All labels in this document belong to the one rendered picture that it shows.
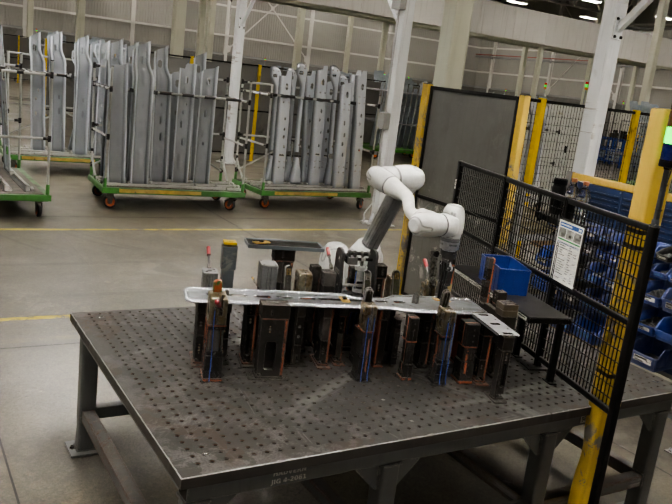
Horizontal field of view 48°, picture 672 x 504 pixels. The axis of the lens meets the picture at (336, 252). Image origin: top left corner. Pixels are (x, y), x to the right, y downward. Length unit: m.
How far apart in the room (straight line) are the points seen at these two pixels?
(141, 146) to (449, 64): 4.48
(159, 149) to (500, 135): 5.73
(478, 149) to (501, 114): 0.35
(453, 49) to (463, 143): 5.25
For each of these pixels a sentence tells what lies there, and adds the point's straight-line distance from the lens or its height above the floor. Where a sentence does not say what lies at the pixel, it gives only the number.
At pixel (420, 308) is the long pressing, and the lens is 3.44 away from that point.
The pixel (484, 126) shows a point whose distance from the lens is 6.01.
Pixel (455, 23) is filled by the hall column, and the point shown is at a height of 2.89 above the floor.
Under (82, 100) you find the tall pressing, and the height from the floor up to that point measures 1.11.
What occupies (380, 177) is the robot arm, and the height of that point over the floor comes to 1.51.
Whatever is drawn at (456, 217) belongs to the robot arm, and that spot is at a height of 1.42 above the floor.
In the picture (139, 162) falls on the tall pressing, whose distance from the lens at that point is 10.16.
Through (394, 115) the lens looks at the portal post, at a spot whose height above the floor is 1.54.
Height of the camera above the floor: 1.97
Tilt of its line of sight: 13 degrees down
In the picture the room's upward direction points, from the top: 7 degrees clockwise
